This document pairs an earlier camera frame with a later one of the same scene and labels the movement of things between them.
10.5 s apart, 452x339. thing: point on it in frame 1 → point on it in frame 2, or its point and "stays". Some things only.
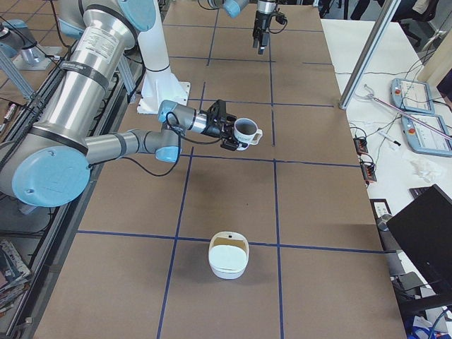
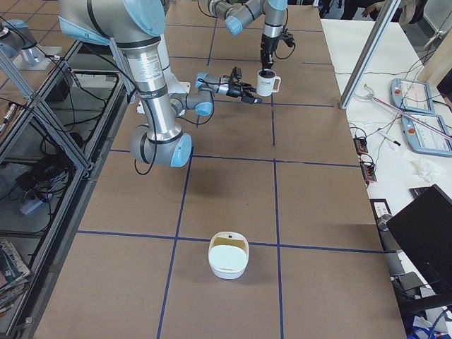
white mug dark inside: x=246 y=131 → x=267 y=82
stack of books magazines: x=15 y=275 stays
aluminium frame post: x=388 y=13 stays
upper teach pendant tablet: x=412 y=96 stays
